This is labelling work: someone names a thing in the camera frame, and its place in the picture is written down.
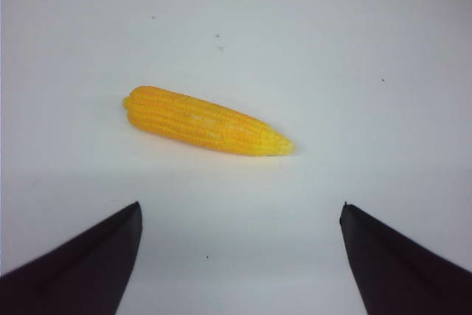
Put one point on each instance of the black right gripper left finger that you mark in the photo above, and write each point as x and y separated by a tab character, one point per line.
86	275

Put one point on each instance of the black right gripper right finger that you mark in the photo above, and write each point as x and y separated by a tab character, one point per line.
396	275

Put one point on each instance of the yellow corn cob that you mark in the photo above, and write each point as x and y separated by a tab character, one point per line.
202	123

